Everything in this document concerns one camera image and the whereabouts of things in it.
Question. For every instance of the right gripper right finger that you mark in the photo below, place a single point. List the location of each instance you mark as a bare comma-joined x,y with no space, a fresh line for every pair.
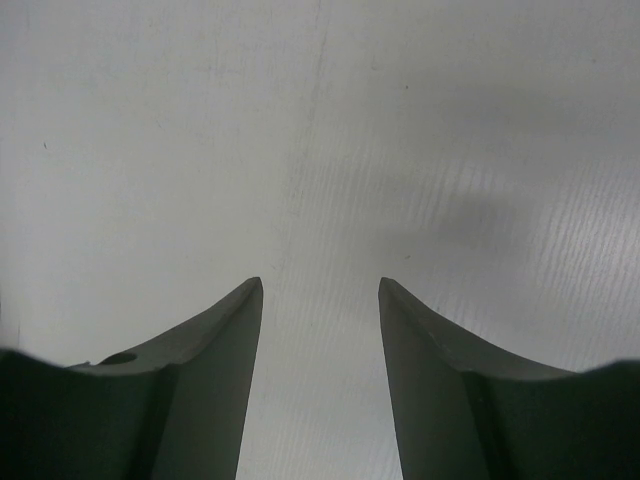
464,408

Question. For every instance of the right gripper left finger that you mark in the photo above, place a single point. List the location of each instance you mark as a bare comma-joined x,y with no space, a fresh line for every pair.
173,407

